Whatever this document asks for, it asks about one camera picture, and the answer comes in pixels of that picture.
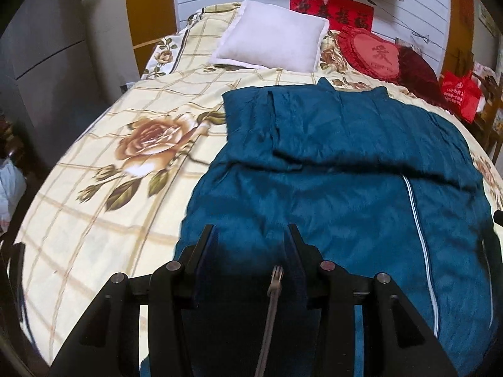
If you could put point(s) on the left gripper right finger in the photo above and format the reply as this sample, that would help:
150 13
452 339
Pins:
396 339

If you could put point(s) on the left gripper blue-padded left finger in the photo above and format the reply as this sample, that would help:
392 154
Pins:
105 340

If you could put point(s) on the teal down puffer jacket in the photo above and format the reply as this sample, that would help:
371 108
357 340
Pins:
374 184

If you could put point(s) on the floral cream bed sheet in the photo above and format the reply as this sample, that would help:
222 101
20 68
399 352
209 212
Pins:
116 200

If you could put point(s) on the white plastic bag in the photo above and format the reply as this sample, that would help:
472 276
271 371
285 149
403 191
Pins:
12 188

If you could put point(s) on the wooden chair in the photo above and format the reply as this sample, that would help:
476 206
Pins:
487 124

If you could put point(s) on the red shopping bag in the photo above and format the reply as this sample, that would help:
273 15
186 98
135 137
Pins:
460 95

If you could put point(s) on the grey refrigerator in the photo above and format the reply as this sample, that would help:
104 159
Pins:
49 88

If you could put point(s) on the dark red velvet cushion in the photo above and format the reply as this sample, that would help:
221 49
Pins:
417 76

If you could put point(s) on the red heart-shaped cushion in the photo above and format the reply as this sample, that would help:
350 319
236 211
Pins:
369 54

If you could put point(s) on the white square pillow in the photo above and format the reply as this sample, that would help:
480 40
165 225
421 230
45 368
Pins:
268 36

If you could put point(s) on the red calligraphy banner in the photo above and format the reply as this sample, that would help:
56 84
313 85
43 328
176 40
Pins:
339 13

